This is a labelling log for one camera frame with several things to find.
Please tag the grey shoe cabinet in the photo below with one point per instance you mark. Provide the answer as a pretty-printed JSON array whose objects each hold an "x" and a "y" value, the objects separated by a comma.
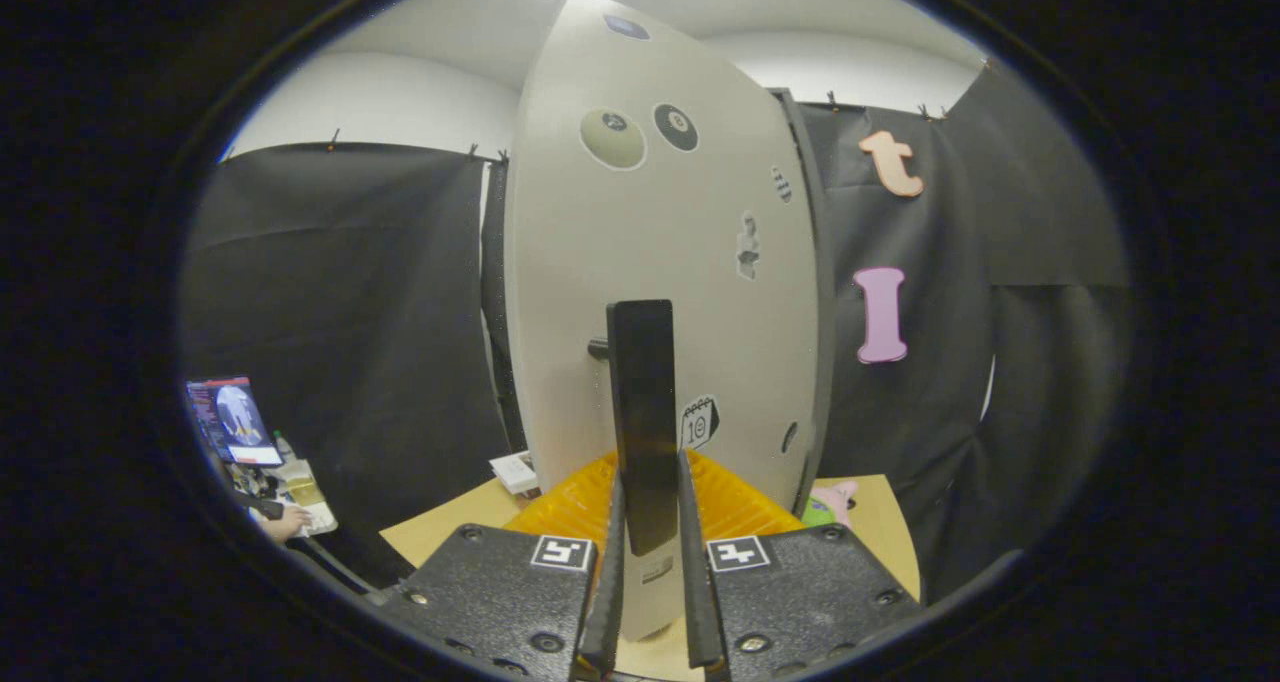
[{"x": 560, "y": 262}]

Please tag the computer monitor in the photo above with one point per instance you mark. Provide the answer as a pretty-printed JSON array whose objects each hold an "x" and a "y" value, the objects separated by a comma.
[{"x": 235, "y": 420}]

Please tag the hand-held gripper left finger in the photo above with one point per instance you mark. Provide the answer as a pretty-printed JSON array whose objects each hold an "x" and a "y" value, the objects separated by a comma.
[{"x": 607, "y": 602}]

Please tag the black backdrop cloth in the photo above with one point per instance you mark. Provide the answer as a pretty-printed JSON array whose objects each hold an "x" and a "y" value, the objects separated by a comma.
[{"x": 350, "y": 292}]

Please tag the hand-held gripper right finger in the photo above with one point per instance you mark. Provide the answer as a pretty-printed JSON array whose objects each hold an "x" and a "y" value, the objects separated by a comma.
[{"x": 697, "y": 602}]

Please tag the stack of books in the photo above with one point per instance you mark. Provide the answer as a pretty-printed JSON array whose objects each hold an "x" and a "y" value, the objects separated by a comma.
[{"x": 515, "y": 472}]

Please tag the pink and green plush toy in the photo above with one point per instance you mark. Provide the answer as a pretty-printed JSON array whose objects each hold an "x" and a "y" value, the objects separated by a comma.
[{"x": 832, "y": 504}]

